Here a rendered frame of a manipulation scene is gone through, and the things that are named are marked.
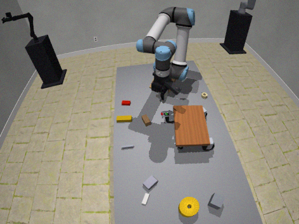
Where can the yellow rectangular bar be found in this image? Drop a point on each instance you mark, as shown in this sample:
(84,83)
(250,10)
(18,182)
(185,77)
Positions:
(124,118)

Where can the red toy brick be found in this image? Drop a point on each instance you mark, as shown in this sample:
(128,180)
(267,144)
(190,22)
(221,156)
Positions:
(126,103)

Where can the light brown wooden block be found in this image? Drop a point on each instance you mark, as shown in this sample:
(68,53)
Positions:
(146,120)

